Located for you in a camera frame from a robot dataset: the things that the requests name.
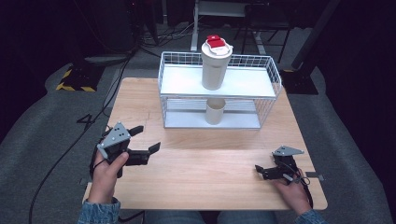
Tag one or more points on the person's left hand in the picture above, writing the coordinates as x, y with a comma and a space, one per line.
104, 180

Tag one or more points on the black chair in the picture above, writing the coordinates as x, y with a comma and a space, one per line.
267, 18

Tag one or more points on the grey tape strip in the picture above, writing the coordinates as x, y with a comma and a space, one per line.
83, 181
315, 175

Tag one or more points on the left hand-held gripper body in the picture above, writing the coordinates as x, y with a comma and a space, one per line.
116, 141

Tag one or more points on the white desk frame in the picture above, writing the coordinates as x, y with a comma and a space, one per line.
194, 28

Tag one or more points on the white cup with red lid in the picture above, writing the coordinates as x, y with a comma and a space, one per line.
214, 62

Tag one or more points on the black yellow striped base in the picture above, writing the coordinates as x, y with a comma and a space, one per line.
79, 79

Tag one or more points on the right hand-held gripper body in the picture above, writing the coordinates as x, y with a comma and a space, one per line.
285, 165

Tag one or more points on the person's right hand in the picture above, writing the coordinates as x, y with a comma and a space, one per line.
292, 194

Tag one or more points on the black pole with base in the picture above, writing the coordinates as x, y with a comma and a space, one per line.
300, 77

